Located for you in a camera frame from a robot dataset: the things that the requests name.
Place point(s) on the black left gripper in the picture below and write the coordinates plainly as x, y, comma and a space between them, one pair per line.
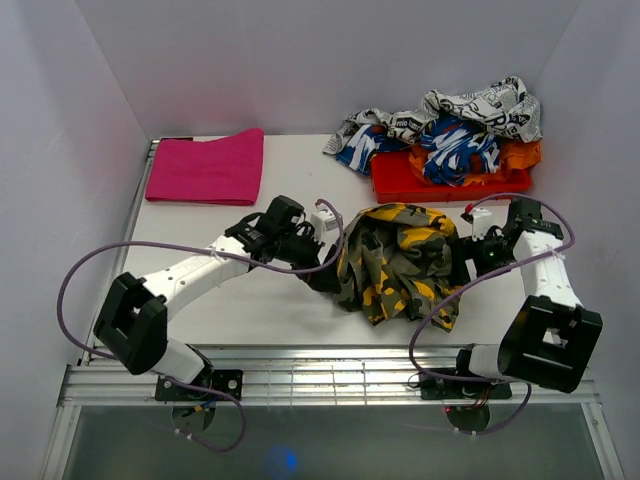
314, 245

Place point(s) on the orange trousers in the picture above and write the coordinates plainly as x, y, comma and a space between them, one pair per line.
514, 156

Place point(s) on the red plastic tray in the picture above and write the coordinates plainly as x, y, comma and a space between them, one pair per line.
395, 178

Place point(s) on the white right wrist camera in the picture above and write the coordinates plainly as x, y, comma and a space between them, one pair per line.
475, 215

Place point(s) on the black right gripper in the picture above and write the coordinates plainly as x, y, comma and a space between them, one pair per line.
468, 248

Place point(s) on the blue white patterned trousers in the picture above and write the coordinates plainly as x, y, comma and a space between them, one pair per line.
448, 140

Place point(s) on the aluminium table frame rail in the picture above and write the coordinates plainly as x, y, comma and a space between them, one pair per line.
325, 395

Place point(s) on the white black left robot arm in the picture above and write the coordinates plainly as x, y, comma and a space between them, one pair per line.
133, 320

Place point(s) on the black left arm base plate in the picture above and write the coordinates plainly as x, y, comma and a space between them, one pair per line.
227, 381

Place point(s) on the camouflage yellow green trousers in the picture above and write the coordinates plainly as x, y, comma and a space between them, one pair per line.
396, 261

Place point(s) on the newspaper print trousers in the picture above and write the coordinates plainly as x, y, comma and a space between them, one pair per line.
506, 109

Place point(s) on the folded pink trousers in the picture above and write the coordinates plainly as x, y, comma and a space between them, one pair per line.
225, 171

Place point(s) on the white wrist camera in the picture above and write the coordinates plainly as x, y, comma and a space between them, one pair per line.
323, 219
475, 215

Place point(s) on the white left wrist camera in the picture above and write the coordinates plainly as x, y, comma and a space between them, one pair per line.
323, 219

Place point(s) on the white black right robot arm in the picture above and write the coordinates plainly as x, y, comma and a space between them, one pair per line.
551, 338

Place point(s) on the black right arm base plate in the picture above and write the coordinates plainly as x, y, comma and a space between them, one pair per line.
439, 389

